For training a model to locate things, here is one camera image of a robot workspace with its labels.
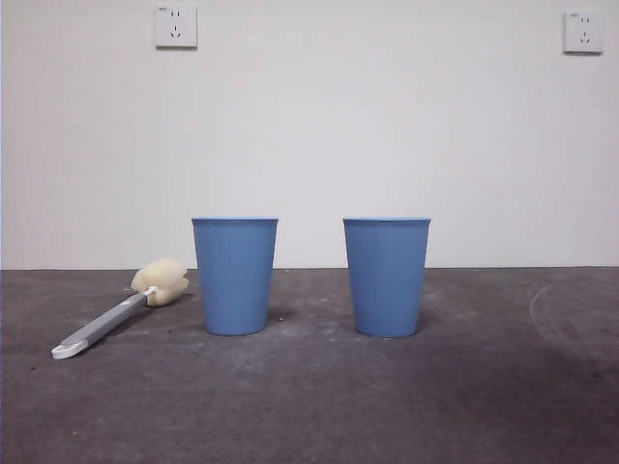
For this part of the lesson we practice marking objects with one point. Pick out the blue ribbed plastic cup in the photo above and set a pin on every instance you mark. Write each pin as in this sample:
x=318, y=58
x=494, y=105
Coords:
x=234, y=280
x=386, y=280

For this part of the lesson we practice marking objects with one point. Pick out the white wall power socket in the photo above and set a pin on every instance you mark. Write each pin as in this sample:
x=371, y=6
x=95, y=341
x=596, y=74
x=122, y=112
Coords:
x=583, y=32
x=176, y=26

